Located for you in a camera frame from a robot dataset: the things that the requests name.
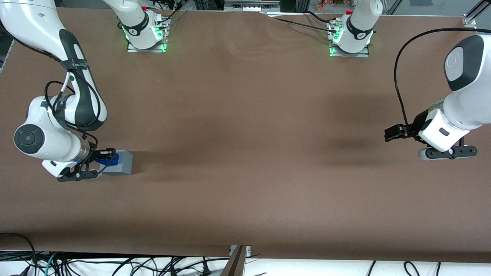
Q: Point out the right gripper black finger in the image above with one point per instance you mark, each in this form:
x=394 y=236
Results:
x=96 y=169
x=99 y=154

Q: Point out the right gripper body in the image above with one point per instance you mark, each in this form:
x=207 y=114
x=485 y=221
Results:
x=93 y=155

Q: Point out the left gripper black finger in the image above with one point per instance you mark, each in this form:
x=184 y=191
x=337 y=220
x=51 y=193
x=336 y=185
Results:
x=394 y=133
x=420 y=122

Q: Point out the blue plastic part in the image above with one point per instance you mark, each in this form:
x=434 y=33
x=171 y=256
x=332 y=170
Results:
x=116 y=158

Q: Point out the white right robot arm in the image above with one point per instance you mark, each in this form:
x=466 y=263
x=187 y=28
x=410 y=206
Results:
x=38 y=23

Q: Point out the gray cube base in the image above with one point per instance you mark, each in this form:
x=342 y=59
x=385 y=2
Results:
x=124 y=166

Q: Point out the aluminium corner profile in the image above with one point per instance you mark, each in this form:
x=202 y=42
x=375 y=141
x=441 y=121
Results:
x=470 y=19

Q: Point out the aluminium edge profile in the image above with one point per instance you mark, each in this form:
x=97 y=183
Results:
x=4 y=57

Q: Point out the orange background clutter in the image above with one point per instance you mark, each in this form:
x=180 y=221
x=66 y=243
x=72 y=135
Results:
x=326 y=4

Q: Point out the table cover sheet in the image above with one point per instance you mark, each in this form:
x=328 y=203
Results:
x=245 y=153

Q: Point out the wooden table leg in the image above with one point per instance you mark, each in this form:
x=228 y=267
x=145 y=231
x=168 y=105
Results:
x=234 y=264

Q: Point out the white power strip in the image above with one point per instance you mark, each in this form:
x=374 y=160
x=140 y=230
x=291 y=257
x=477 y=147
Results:
x=249 y=7

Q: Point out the aluminium frame post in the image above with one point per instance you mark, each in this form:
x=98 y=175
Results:
x=303 y=5

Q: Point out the small metal table bracket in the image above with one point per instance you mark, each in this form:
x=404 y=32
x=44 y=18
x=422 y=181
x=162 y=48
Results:
x=248 y=251

